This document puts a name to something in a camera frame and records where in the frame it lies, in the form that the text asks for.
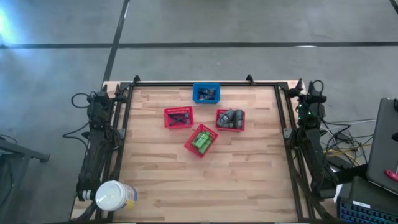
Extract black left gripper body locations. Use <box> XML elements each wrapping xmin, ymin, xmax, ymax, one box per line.
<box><xmin>86</xmin><ymin>91</ymin><xmax>110</xmax><ymax>129</ymax></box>

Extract red plastic basket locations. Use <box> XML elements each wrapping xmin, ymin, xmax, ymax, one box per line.
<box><xmin>183</xmin><ymin>123</ymin><xmax>220</xmax><ymax>159</ymax></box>
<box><xmin>164</xmin><ymin>106</ymin><xmax>195</xmax><ymax>130</ymax></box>
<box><xmin>215</xmin><ymin>108</ymin><xmax>246</xmax><ymax>133</ymax></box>

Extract yellow cable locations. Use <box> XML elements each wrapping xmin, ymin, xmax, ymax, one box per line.
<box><xmin>323</xmin><ymin>149</ymin><xmax>363</xmax><ymax>166</ymax></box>

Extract black metal stand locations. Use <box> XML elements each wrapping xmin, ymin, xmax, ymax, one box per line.
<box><xmin>0</xmin><ymin>136</ymin><xmax>50</xmax><ymax>224</ymax></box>

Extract black floor cable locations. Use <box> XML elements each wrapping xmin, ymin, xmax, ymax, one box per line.
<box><xmin>62</xmin><ymin>123</ymin><xmax>91</xmax><ymax>149</ymax></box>

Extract blue plastic basket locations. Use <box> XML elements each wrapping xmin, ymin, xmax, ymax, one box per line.
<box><xmin>192</xmin><ymin>83</ymin><xmax>221</xmax><ymax>105</ymax></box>

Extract black aluminium table frame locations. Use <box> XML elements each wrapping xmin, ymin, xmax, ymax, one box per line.
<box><xmin>70</xmin><ymin>74</ymin><xmax>335</xmax><ymax>223</ymax></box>

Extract red marker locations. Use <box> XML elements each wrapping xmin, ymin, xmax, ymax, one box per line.
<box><xmin>384</xmin><ymin>169</ymin><xmax>398</xmax><ymax>183</ymax></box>

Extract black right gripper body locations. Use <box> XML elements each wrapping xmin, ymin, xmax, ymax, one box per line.
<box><xmin>297</xmin><ymin>95</ymin><xmax>326</xmax><ymax>124</ymax></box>

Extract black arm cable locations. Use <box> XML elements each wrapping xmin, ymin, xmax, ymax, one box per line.
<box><xmin>310</xmin><ymin>79</ymin><xmax>325</xmax><ymax>98</ymax></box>
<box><xmin>71</xmin><ymin>92</ymin><xmax>91</xmax><ymax>109</ymax></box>

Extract white wipes canister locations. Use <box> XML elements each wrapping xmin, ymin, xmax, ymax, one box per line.
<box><xmin>95</xmin><ymin>180</ymin><xmax>139</xmax><ymax>212</ymax></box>

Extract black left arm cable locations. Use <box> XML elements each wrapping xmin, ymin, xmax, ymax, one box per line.
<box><xmin>71</xmin><ymin>92</ymin><xmax>91</xmax><ymax>109</ymax></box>

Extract dark grey laptop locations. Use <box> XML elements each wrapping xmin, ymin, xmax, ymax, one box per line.
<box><xmin>366</xmin><ymin>97</ymin><xmax>398</xmax><ymax>194</ymax></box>

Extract small green toy piece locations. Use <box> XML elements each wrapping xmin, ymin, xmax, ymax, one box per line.
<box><xmin>195</xmin><ymin>133</ymin><xmax>211</xmax><ymax>151</ymax></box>

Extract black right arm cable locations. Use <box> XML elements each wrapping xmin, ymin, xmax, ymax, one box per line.
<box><xmin>310</xmin><ymin>79</ymin><xmax>325</xmax><ymax>98</ymax></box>

